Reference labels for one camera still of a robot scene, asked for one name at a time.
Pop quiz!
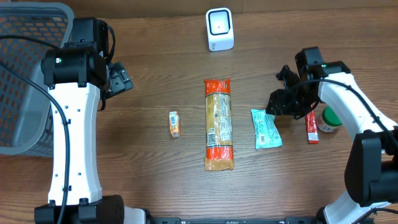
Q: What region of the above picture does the red snack stick package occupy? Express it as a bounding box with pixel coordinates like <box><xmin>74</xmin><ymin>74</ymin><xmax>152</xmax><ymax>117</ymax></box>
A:
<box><xmin>305</xmin><ymin>111</ymin><xmax>319</xmax><ymax>144</ymax></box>

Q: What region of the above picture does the green lid jar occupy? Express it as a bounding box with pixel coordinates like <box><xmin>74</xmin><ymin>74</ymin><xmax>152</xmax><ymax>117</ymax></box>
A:
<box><xmin>317</xmin><ymin>106</ymin><xmax>342</xmax><ymax>133</ymax></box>

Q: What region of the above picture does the light blue tissue pack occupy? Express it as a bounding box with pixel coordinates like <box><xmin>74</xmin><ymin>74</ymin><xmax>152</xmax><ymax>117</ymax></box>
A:
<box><xmin>251</xmin><ymin>109</ymin><xmax>282</xmax><ymax>150</ymax></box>

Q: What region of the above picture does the red and tan cracker package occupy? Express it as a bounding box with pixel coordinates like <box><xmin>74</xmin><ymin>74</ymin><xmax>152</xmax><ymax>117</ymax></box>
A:
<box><xmin>205</xmin><ymin>80</ymin><xmax>234</xmax><ymax>171</ymax></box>

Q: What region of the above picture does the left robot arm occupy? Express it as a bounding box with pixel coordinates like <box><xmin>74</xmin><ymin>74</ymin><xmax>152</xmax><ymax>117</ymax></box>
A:
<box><xmin>34</xmin><ymin>17</ymin><xmax>149</xmax><ymax>223</ymax></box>

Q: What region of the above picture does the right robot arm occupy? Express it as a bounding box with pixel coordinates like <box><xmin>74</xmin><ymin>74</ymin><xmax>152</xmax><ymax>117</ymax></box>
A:
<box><xmin>266</xmin><ymin>47</ymin><xmax>397</xmax><ymax>223</ymax></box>

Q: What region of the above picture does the white barcode scanner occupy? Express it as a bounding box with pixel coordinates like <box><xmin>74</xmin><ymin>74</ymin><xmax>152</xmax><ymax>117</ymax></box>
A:
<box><xmin>205</xmin><ymin>7</ymin><xmax>234</xmax><ymax>52</ymax></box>

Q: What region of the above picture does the grey plastic shopping basket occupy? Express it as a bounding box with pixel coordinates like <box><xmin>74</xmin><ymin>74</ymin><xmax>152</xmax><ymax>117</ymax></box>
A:
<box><xmin>1</xmin><ymin>2</ymin><xmax>74</xmax><ymax>157</ymax></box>

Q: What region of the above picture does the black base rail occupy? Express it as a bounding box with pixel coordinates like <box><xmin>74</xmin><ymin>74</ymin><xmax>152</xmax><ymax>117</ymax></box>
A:
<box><xmin>146</xmin><ymin>217</ymin><xmax>322</xmax><ymax>224</ymax></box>

